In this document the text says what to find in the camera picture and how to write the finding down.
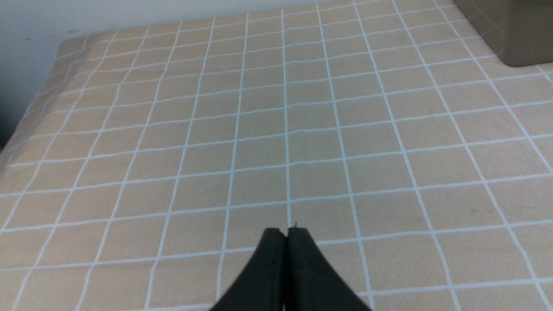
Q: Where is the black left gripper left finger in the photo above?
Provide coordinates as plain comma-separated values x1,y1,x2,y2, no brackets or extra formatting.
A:
211,228,286,311

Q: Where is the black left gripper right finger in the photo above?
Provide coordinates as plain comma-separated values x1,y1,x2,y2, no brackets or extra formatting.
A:
284,227,371,311

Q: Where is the peach checkered tablecloth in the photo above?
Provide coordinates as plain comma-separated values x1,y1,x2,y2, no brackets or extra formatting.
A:
0,0,553,311

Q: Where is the olive green plastic bin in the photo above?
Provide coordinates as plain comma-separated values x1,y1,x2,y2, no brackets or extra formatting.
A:
454,0,553,67

